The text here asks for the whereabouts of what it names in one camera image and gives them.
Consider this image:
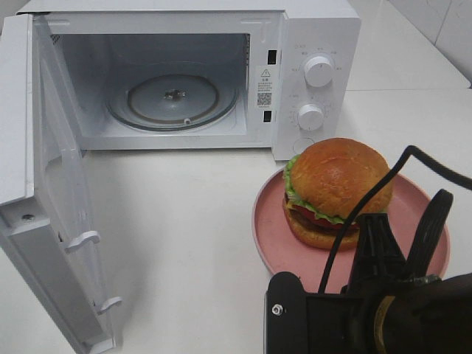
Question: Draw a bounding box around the white microwave oven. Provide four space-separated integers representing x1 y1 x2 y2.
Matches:
15 1 361 160

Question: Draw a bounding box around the white microwave door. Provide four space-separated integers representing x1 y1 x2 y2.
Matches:
1 14 122 353

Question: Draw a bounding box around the pink round plate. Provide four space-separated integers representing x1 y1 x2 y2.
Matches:
252 170 430 293

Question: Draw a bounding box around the glass microwave turntable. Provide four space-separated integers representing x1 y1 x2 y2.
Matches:
107 74 238 132

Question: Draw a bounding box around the white microwave knob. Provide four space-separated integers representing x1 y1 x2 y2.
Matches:
302 53 334 88
297 104 325 131

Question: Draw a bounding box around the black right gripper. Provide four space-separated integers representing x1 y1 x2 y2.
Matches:
305 189 454 353

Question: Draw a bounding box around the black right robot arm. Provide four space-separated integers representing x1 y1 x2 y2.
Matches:
306 190 471 353

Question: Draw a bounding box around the lower white microwave knob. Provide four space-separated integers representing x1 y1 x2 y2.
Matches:
297 104 325 131

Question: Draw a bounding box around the round white door button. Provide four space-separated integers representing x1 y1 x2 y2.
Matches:
293 138 314 154

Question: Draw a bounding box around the upper white microwave knob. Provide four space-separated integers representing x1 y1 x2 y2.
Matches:
302 53 334 88

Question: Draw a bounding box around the black camera cable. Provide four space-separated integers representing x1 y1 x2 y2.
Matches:
317 145 472 295

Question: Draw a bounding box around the burger with lettuce and tomato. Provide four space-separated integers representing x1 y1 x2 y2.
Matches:
282 138 389 250

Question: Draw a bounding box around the white warning label sticker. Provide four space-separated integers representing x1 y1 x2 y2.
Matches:
255 66 275 108

